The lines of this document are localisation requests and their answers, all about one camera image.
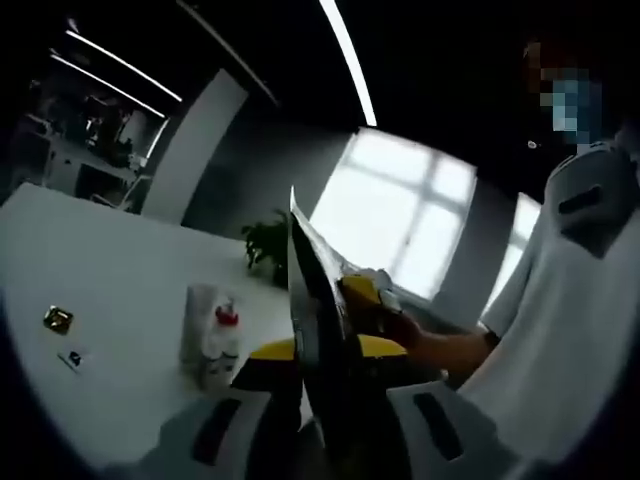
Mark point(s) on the small clear plastic sachet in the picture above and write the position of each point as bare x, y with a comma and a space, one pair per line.
72, 357

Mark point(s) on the white square pillar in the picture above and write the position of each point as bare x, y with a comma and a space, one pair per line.
195, 150

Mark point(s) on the ceiling light strip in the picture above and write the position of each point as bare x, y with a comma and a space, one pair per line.
110, 86
125, 65
350, 55

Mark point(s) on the large bright window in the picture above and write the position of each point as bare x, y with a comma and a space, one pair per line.
390, 215

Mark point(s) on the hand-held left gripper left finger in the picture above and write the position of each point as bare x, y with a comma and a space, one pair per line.
250, 400

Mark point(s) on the office desks with monitors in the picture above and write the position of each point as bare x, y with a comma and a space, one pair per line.
100, 170

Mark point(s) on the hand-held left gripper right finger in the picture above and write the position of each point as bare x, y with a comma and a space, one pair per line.
430, 430

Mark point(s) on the gold foil packet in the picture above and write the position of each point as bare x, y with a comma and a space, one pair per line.
58, 318

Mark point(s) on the black wristband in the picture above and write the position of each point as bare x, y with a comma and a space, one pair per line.
492, 338

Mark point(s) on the white skincare tube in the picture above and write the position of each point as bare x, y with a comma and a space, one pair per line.
200, 330

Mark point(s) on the green black skincare sachet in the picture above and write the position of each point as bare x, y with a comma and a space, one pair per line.
325, 325

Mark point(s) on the green potted plant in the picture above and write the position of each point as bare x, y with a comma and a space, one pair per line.
265, 240

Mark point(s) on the person in white shirt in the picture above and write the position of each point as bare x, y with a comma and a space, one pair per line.
550, 350

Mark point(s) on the white skincare bottle red collar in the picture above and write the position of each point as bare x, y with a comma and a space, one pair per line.
227, 325

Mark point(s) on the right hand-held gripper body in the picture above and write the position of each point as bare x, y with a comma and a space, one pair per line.
389, 292

